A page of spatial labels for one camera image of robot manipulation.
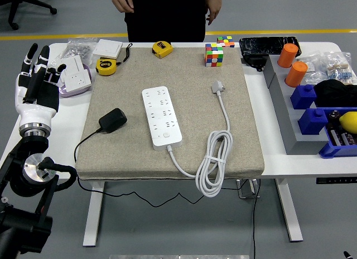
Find white power strip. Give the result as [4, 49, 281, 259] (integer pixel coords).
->
[142, 86, 183, 151]

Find hanging black cable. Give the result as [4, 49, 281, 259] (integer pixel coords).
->
[252, 179, 262, 259]

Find white wall socket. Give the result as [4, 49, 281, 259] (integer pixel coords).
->
[63, 71, 93, 93]

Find clear bag of parts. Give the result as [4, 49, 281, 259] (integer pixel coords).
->
[297, 54, 330, 85]

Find black glossy tray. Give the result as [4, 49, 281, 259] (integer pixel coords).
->
[239, 36, 302, 59]

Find small rubik's cube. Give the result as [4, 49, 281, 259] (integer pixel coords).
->
[216, 36, 235, 49]

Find yellow lemon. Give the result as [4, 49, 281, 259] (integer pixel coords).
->
[338, 111, 357, 135]

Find large rubik's cube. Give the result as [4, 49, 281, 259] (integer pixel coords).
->
[204, 43, 224, 68]

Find black office chair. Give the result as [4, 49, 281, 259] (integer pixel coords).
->
[0, 0, 58, 31]

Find black power adapter with cord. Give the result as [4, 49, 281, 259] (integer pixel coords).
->
[73, 108, 128, 164]

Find dark components in bin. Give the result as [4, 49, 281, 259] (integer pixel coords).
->
[327, 110, 357, 147]

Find person's left hand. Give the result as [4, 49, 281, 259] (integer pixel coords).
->
[205, 0, 223, 26]

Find black table control panel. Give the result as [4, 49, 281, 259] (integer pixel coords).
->
[316, 177, 357, 185]

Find person's torso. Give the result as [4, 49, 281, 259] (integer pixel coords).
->
[124, 0, 209, 44]

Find purple bowl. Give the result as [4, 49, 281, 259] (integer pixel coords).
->
[57, 65, 93, 98]

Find grey-brown mat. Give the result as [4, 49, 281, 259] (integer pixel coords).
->
[74, 46, 265, 181]

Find metal bracket under table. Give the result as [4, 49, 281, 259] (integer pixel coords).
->
[236, 179, 260, 199]

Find blue plastic bin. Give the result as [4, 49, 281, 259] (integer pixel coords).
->
[319, 107, 357, 159]

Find blue block with knob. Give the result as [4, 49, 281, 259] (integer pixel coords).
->
[297, 107, 329, 136]
[290, 84, 318, 111]

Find clear bag of resistors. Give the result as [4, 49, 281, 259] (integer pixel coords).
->
[320, 51, 357, 85]

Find white switch panel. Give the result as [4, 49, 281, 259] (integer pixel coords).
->
[60, 55, 84, 78]

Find white flat box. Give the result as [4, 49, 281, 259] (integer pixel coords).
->
[91, 39, 124, 59]

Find thin black cable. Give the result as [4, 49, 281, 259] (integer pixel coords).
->
[76, 176, 240, 208]

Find person's right hand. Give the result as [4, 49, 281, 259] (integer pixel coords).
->
[112, 0, 135, 13]

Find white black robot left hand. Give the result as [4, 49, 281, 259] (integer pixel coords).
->
[14, 43, 67, 126]

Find clear bag of screws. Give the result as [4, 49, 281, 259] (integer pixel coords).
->
[49, 37, 98, 67]

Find white power cord with plug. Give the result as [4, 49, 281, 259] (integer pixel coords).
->
[166, 80, 233, 199]

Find small black box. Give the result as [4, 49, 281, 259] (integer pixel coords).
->
[241, 55, 267, 73]

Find white table leg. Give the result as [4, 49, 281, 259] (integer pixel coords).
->
[83, 180, 105, 247]
[274, 178, 304, 242]

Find round yellow tape measure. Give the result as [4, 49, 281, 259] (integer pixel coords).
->
[95, 43, 133, 76]

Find square yellow tape measure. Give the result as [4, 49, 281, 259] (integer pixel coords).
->
[152, 41, 173, 60]

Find grey stepped stand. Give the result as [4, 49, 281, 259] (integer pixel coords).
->
[263, 54, 330, 156]

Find orange cylinder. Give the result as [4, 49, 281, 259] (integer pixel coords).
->
[277, 43, 299, 69]
[284, 61, 308, 88]

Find black cloth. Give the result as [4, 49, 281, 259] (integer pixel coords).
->
[313, 79, 357, 108]

